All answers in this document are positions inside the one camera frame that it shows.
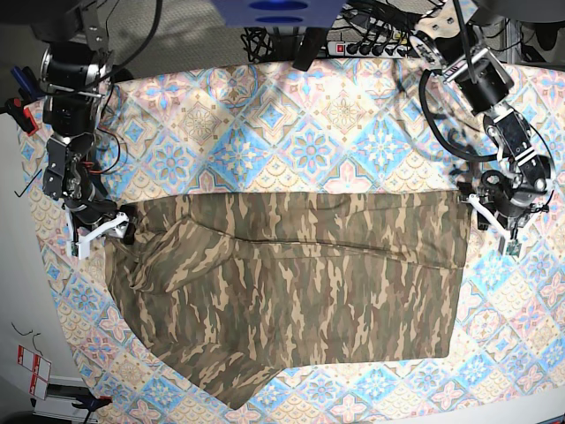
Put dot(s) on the blue clamp bottom left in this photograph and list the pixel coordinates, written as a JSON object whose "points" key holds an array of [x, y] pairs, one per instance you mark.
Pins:
{"points": [[90, 403]]}

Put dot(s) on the white power strip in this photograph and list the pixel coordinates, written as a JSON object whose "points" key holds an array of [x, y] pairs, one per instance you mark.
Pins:
{"points": [[390, 50]]}

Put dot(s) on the blue handled clamp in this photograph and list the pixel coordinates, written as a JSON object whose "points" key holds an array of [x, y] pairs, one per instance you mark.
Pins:
{"points": [[29, 87]]}

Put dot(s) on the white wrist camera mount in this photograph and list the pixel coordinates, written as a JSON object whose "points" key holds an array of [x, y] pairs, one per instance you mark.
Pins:
{"points": [[78, 245], [509, 244]]}

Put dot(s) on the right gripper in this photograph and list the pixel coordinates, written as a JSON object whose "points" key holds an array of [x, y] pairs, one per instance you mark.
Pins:
{"points": [[92, 214]]}

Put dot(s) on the red white paper tag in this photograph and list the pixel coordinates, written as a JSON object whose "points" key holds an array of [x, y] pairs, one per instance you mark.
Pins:
{"points": [[37, 372]]}

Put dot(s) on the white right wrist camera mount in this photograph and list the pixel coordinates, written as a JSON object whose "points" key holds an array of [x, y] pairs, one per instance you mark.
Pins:
{"points": [[78, 245]]}

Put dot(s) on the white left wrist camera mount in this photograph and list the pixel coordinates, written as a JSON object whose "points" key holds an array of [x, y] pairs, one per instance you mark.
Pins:
{"points": [[509, 244]]}

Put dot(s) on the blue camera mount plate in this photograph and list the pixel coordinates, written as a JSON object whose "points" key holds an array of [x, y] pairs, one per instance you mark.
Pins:
{"points": [[278, 13]]}

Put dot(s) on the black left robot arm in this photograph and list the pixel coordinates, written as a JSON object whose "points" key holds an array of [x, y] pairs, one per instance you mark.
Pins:
{"points": [[456, 53]]}

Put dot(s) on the patterned tile tablecloth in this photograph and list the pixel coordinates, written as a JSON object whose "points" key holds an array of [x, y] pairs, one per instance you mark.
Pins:
{"points": [[345, 125]]}

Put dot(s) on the camouflage T-shirt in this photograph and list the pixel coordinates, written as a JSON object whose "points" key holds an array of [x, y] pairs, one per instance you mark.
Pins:
{"points": [[230, 289]]}

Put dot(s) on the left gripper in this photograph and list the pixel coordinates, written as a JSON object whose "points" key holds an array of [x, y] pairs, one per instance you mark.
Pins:
{"points": [[513, 201]]}

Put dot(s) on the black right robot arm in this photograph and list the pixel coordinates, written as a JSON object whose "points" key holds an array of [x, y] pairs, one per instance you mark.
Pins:
{"points": [[75, 76]]}

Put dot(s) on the red black clamp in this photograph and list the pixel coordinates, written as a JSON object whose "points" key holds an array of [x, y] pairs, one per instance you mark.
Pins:
{"points": [[22, 115]]}

